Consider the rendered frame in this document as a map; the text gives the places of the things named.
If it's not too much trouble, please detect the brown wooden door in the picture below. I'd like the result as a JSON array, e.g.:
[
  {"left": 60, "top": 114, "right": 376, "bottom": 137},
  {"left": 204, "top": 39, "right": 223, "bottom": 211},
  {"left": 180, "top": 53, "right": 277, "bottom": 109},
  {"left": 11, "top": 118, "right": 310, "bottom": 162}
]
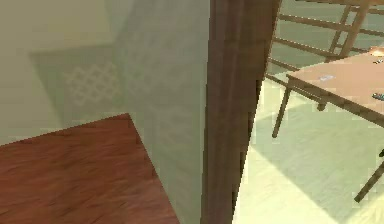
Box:
[{"left": 199, "top": 0, "right": 283, "bottom": 224}]

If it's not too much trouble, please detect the light wooden table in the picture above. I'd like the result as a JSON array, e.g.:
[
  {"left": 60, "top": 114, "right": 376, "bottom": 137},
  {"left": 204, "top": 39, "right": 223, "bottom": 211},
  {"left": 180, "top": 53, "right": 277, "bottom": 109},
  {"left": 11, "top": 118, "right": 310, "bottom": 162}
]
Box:
[{"left": 271, "top": 51, "right": 384, "bottom": 204}]

